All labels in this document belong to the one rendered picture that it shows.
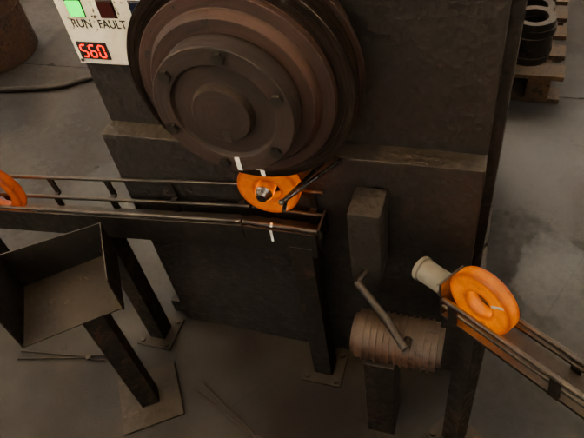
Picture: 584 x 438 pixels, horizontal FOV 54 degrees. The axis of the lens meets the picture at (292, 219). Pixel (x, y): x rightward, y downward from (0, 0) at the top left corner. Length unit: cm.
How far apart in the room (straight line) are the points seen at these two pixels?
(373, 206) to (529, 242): 113
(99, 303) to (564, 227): 170
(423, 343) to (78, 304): 86
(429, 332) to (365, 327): 15
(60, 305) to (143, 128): 50
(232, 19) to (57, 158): 221
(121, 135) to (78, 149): 159
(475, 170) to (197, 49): 63
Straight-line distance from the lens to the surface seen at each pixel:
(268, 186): 132
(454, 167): 129
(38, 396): 225
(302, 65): 103
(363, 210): 129
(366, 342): 143
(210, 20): 104
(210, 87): 106
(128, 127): 157
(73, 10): 142
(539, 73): 293
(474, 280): 122
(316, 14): 101
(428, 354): 141
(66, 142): 323
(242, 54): 100
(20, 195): 189
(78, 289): 161
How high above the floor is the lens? 174
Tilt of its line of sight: 46 degrees down
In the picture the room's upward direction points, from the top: 11 degrees counter-clockwise
